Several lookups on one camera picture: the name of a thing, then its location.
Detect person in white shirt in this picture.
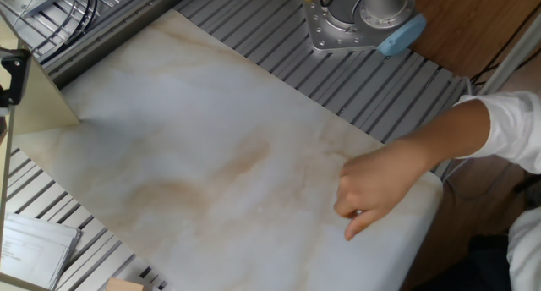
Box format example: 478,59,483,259
454,91,541,291

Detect black cable bundle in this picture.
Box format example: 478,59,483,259
31,0,99,55

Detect aluminium frame rail with bracket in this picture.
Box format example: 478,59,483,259
479,11,541,96

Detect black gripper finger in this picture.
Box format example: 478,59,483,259
0,48,33,117

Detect person's bare forearm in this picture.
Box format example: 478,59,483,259
405,98,492,169

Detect white marble pattern board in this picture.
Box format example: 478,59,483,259
12,8,444,291

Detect large wooden block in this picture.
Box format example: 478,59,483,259
104,277,145,291

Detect thin black cables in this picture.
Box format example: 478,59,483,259
468,11,541,87

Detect stack of printed papers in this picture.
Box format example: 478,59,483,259
0,213,83,291

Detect person's bare hand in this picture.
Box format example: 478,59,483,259
333,138,432,242

